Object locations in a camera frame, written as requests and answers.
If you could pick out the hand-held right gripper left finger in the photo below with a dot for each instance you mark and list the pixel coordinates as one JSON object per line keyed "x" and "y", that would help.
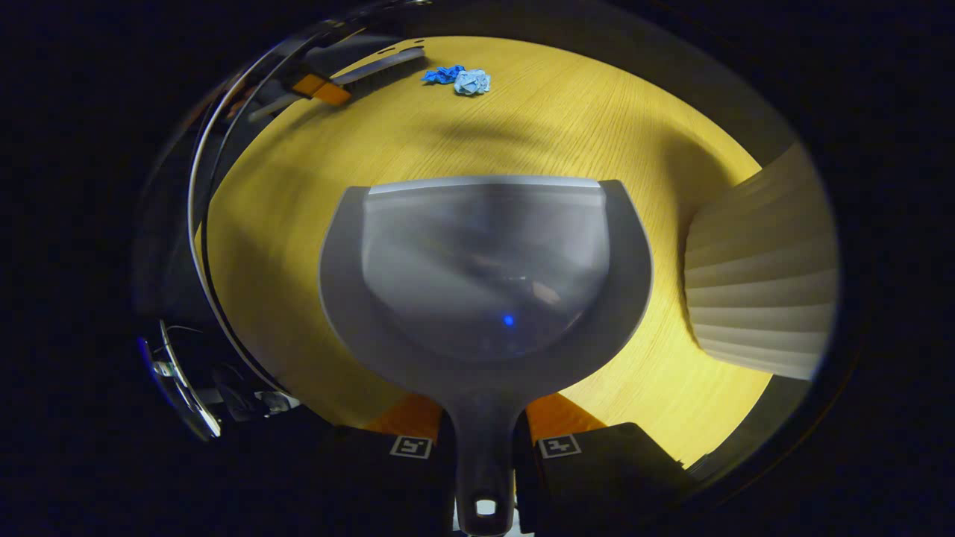
{"x": 373, "y": 477}

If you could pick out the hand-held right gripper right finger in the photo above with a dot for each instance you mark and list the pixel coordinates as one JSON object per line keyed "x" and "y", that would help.
{"x": 597, "y": 477}

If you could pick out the dark blue paper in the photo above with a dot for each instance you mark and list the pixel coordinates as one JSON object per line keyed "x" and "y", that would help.
{"x": 442, "y": 74}

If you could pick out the wooden desktop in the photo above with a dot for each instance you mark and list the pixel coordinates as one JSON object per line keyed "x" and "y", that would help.
{"x": 559, "y": 127}

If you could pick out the light blue paper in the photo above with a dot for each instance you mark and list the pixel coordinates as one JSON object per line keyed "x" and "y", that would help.
{"x": 472, "y": 82}

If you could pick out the white ribbed garbage bin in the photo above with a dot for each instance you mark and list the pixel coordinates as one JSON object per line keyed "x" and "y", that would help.
{"x": 768, "y": 283}

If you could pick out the grey plastic dustpan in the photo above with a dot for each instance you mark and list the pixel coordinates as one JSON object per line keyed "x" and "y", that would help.
{"x": 485, "y": 261}

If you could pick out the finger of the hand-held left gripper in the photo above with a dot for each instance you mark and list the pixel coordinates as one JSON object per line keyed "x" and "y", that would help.
{"x": 328, "y": 91}

